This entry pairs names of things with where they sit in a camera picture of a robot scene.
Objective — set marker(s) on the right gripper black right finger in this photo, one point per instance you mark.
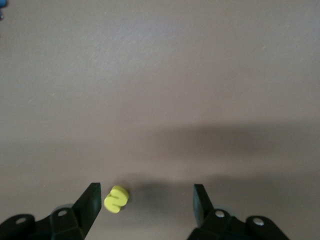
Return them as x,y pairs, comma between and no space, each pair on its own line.
205,212

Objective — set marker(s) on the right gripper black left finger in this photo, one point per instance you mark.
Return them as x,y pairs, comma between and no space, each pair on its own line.
85,212

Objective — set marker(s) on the yellow foam letter n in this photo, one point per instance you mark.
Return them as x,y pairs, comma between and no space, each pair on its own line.
116,200

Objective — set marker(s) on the blue foam letter x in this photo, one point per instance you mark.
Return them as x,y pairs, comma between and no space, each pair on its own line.
2,3

